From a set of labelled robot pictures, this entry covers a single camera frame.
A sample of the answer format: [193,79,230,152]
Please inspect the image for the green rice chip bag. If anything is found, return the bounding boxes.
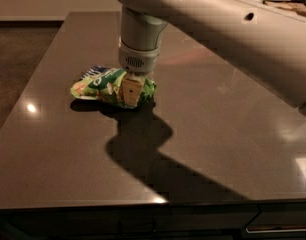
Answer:
[70,68,156,109]

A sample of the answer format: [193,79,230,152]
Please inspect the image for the snack box with packets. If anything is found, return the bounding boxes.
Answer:
[264,0,306,17]

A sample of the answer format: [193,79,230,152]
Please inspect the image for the blue rxbar blueberry bar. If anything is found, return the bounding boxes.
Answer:
[81,66,108,79]

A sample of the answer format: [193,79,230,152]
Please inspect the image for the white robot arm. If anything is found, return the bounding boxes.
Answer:
[118,0,306,116]

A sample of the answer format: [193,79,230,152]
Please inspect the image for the drawer handle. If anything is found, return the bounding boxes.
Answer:
[245,228,306,234]

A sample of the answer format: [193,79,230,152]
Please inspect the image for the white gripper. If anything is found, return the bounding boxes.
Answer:
[119,40,161,107]

